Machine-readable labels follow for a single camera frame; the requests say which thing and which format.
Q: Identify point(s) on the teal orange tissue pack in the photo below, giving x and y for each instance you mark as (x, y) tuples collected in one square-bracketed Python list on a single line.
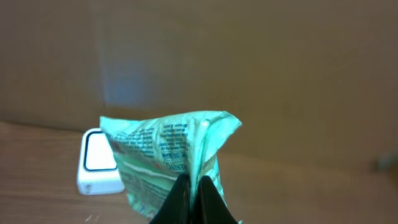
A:
[(150, 154)]

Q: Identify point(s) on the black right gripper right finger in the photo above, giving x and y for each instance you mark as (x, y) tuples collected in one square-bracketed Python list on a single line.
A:
[(209, 207)]

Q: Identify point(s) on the white barcode scanner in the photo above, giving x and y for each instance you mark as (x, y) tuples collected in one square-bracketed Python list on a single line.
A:
[(97, 170)]

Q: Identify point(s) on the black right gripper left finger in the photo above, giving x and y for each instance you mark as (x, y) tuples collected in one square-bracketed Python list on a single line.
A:
[(176, 207)]

